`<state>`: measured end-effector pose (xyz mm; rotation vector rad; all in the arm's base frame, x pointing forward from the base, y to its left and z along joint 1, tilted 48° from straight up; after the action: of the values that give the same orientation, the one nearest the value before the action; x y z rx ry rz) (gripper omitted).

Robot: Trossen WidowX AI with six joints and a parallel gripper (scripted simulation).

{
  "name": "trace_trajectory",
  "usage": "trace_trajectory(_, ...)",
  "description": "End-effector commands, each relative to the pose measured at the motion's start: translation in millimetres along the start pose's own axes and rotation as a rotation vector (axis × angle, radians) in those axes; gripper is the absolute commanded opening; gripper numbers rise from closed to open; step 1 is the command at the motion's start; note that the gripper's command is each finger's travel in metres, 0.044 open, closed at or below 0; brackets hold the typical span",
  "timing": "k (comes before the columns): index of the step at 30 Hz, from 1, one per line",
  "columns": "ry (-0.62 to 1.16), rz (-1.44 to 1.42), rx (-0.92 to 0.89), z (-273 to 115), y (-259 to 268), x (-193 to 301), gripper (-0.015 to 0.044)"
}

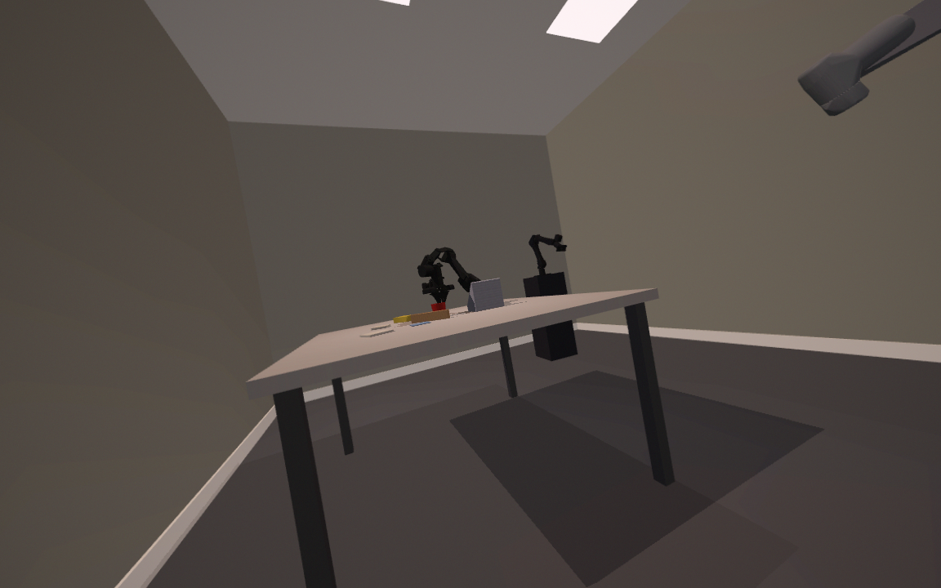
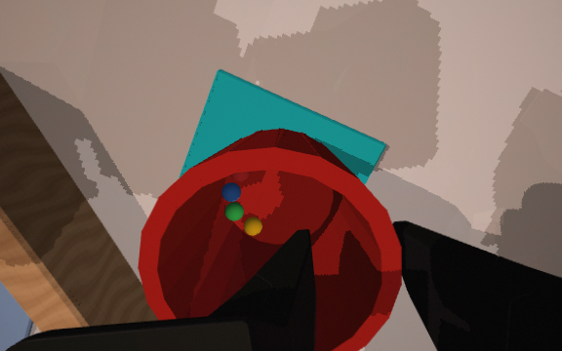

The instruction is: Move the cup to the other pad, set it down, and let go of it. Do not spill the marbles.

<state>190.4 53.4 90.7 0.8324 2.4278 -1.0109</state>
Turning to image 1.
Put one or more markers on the wooden rectangular beam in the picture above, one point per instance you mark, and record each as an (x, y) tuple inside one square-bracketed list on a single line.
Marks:
[(430, 316)]

